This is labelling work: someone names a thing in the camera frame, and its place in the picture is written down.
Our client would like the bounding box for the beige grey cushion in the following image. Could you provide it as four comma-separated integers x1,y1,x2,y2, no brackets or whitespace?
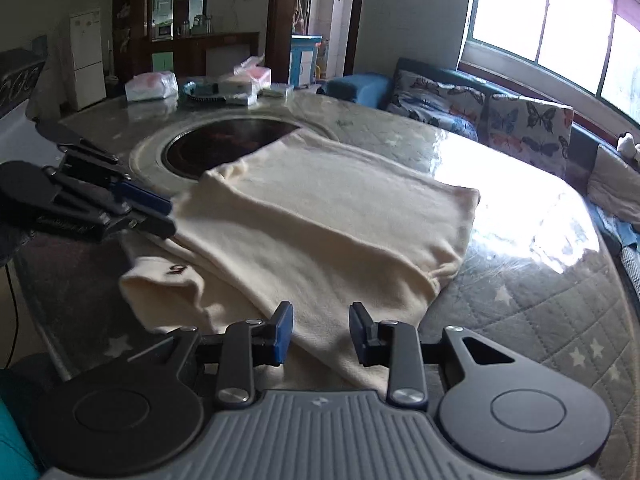
587,146,640,230

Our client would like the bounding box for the cream knit garment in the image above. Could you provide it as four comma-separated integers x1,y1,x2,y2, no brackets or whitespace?
119,129,480,391

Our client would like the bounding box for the white pink plastic bag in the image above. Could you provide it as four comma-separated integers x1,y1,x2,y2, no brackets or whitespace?
125,70,178,103

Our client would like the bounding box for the blue white small cabinet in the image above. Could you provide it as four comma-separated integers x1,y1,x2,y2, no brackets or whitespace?
288,34,322,88

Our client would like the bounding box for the butterfly print cushion right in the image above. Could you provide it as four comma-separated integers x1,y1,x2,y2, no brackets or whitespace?
480,93,574,179

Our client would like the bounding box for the pink tissue pack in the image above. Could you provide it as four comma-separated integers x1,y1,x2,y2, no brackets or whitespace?
233,55,272,91

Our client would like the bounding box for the dark wooden display cabinet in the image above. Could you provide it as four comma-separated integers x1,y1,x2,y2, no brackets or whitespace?
112,0,206,84

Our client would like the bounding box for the butterfly print cushion left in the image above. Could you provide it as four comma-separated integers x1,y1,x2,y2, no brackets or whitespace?
386,70,486,141

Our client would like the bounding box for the white plush toy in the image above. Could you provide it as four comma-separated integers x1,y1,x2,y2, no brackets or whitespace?
616,131,640,164

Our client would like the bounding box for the window with green frame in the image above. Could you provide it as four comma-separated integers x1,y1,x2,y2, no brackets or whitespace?
463,0,639,122

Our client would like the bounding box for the round black induction hob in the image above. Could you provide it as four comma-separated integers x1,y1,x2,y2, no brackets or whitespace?
162,118,298,180

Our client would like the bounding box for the dark wooden door frame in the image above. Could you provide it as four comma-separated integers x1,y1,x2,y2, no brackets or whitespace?
264,0,363,84

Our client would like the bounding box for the teal tray with boxes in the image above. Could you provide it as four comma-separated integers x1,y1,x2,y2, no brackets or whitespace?
180,79,258,107

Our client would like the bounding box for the white refrigerator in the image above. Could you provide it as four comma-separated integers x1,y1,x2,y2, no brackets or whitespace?
70,9,106,110

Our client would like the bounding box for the butterfly print cushion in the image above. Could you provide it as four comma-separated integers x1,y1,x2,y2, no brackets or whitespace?
480,93,574,179
386,70,486,141

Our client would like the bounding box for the dark wooden sideboard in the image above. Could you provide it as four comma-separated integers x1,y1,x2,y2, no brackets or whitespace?
150,32,259,79

